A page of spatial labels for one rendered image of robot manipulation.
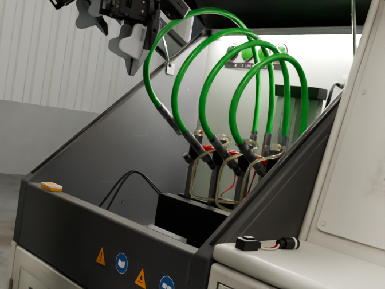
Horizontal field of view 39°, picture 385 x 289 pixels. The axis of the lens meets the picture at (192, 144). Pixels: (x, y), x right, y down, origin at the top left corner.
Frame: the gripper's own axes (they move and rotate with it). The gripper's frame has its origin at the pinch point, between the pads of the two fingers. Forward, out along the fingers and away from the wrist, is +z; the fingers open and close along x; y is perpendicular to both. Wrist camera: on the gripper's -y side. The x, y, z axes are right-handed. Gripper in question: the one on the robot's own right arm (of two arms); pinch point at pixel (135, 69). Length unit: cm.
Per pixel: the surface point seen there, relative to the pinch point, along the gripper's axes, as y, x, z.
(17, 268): -3, -42, 51
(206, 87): -14.1, 4.6, 0.9
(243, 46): -22.5, 4.6, -8.7
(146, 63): -11.1, -11.7, -2.8
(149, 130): -39, -43, 13
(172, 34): -224, -270, -57
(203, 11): -24.7, -11.5, -17.2
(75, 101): -349, -625, 12
